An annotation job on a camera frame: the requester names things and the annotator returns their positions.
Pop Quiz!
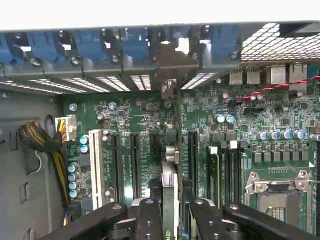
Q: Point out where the CPU socket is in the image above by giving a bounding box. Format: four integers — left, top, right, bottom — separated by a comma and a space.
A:
243, 169, 314, 234

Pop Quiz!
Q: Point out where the white expansion slot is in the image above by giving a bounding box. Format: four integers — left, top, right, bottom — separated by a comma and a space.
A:
88, 129, 108, 211

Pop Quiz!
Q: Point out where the black RAM slot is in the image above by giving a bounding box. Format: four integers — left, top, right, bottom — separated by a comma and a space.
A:
220, 147, 230, 201
229, 147, 242, 201

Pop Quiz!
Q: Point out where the short black expansion slot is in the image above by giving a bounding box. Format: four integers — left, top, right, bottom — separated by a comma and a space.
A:
149, 133, 161, 161

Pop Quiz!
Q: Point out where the white power connector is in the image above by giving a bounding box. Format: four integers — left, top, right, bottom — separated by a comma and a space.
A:
54, 115, 79, 143

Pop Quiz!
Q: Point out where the green motherboard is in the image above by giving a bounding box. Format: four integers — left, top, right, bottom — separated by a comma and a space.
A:
62, 63, 320, 240

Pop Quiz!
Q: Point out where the black open PC case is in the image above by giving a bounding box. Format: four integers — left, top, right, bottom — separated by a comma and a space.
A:
0, 21, 320, 240

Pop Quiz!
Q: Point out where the blue slot latch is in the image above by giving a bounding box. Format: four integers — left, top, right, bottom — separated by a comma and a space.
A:
24, 29, 65, 65
208, 24, 242, 61
119, 26, 151, 61
71, 28, 112, 64
0, 32, 16, 67

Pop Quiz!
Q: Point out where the black braided wire bundle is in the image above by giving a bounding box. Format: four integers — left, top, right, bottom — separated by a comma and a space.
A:
17, 120, 73, 211

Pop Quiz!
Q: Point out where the red black twisted wire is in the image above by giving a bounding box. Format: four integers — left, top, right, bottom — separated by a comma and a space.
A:
235, 75, 320, 105

